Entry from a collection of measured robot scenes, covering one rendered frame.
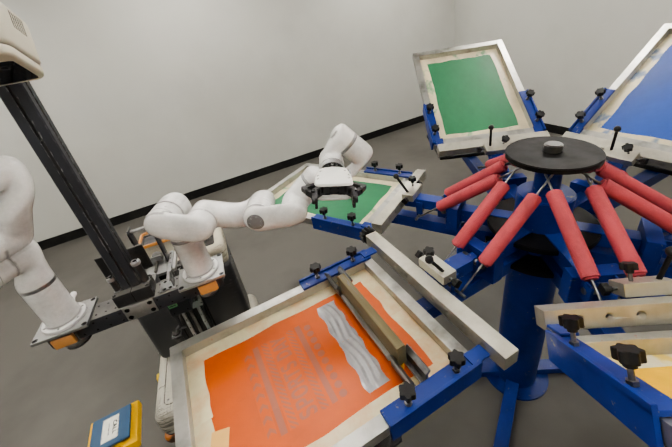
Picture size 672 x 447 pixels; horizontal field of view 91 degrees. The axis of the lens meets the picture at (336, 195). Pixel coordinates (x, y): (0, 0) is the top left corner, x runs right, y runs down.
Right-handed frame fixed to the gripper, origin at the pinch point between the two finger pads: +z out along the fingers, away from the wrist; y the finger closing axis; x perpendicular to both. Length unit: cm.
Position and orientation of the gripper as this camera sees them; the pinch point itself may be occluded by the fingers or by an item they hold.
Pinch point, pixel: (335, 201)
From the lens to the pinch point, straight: 79.8
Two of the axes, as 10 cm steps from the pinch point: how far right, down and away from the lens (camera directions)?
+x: -0.1, -8.8, -4.8
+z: 0.5, 4.8, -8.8
